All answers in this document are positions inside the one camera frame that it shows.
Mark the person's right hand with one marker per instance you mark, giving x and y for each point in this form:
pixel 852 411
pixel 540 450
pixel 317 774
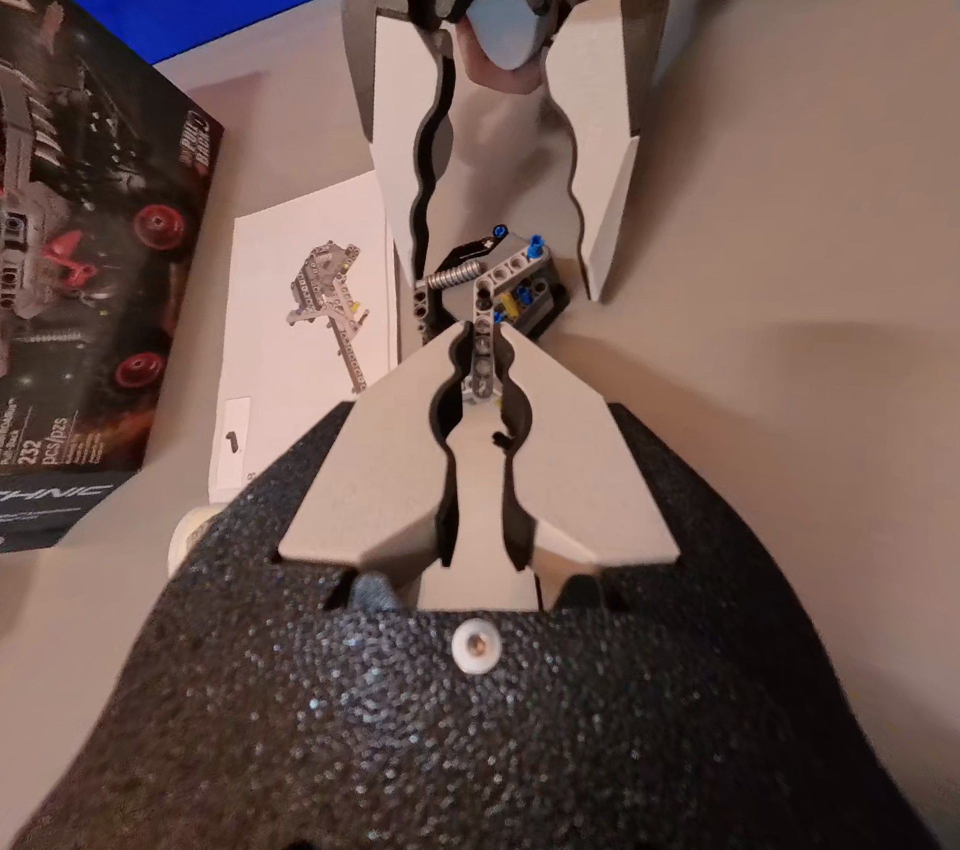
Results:
pixel 502 81

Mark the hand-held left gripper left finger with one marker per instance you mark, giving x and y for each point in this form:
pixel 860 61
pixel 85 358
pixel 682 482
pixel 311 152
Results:
pixel 375 475

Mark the small black lego pin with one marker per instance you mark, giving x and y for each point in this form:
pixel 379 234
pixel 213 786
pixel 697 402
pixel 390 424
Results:
pixel 502 439

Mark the white lego instruction booklet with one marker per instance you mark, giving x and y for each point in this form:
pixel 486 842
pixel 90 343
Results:
pixel 315 310

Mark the black lego set box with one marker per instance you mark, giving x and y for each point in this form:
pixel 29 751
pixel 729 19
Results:
pixel 90 265

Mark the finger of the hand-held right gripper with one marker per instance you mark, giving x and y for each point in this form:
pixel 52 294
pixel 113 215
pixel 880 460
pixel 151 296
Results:
pixel 604 114
pixel 397 114

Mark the grey lego technic assembly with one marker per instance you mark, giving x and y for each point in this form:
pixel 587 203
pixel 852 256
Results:
pixel 495 287

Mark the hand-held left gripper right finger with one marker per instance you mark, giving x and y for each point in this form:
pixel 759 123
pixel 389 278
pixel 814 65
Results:
pixel 585 482

